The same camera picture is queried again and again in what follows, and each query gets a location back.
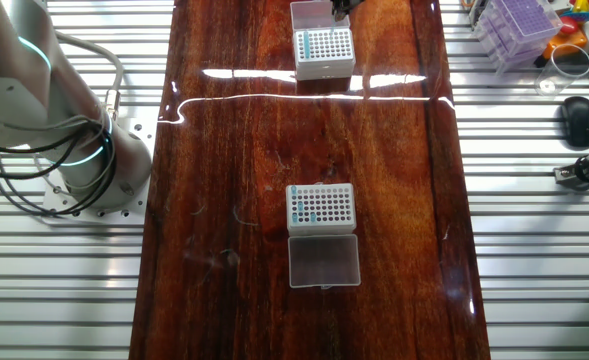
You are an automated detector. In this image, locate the white tip rack clear lid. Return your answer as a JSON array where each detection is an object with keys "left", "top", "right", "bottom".
[
  {"left": 285, "top": 182, "right": 363, "bottom": 290},
  {"left": 289, "top": 0, "right": 357, "bottom": 82}
]

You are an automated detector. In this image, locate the purple pipette tip box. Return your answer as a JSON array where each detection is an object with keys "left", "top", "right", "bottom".
[{"left": 471, "top": 0, "right": 564, "bottom": 76}]

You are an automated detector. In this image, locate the clear plastic cup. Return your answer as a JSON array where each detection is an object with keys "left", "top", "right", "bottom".
[{"left": 533, "top": 43, "right": 589, "bottom": 97}]

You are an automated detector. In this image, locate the orange toy with red knob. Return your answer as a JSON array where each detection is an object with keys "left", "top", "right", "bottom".
[{"left": 533, "top": 0, "right": 589, "bottom": 69}]

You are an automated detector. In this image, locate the dark red wooden board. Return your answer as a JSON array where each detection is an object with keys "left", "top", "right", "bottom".
[{"left": 128, "top": 0, "right": 492, "bottom": 360}]

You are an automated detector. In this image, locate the black computer mouse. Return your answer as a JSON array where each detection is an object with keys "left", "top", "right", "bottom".
[{"left": 559, "top": 95, "right": 589, "bottom": 149}]

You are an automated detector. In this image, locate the grey cable with metal connector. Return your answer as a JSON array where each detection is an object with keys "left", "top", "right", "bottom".
[{"left": 53, "top": 30, "right": 125, "bottom": 122}]

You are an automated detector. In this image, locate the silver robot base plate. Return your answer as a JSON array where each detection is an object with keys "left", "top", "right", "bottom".
[{"left": 41, "top": 117, "right": 159, "bottom": 226}]

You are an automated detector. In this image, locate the side camera mount arm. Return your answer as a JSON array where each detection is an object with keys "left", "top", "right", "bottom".
[{"left": 553, "top": 147, "right": 589, "bottom": 194}]

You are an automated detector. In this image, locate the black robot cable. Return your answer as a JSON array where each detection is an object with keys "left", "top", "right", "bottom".
[{"left": 0, "top": 115, "right": 116, "bottom": 219}]

